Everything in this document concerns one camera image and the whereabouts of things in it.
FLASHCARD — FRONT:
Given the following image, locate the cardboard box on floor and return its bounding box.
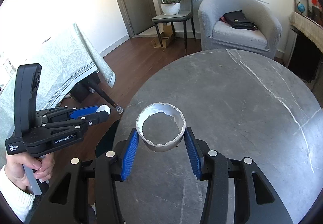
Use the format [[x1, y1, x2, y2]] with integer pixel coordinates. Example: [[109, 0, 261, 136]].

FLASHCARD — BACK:
[[152, 25, 175, 49]]

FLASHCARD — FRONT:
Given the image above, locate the small blue globe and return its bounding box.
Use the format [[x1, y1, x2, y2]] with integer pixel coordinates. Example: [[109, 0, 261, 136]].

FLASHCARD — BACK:
[[297, 2, 305, 15]]

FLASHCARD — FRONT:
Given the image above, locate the black handbag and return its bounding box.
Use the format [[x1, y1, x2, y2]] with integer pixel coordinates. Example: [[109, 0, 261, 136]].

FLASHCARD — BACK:
[[223, 10, 258, 30]]

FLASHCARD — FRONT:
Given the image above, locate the floral tablecloth table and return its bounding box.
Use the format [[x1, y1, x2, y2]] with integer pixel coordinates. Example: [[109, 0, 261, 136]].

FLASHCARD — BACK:
[[0, 22, 117, 169]]

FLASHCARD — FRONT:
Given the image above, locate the brown paper tape roll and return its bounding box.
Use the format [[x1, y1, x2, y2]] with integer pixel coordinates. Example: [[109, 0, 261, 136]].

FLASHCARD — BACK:
[[136, 103, 186, 152]]

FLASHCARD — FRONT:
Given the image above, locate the grey armchair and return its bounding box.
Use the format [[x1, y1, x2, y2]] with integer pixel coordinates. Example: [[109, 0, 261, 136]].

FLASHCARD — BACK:
[[198, 0, 282, 59]]

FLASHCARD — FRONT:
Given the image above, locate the picture frame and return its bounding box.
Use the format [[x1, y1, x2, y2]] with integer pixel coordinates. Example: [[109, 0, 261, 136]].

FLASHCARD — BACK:
[[294, 0, 309, 16]]

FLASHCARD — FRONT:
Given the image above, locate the beige fringed sideboard cloth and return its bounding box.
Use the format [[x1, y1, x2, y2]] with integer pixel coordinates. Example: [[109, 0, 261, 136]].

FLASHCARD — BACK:
[[289, 11, 323, 52]]

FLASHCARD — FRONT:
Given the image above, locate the white forearm sleeve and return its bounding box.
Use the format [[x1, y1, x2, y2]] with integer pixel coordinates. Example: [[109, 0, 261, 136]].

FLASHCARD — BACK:
[[1, 165, 35, 223]]

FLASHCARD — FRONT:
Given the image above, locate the small white jar lid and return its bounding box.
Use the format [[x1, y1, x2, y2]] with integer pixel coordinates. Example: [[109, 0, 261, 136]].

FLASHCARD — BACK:
[[96, 104, 111, 115]]

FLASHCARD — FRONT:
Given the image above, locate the person left hand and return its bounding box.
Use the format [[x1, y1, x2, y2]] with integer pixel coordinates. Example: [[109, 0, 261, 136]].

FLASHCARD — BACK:
[[5, 151, 55, 190]]

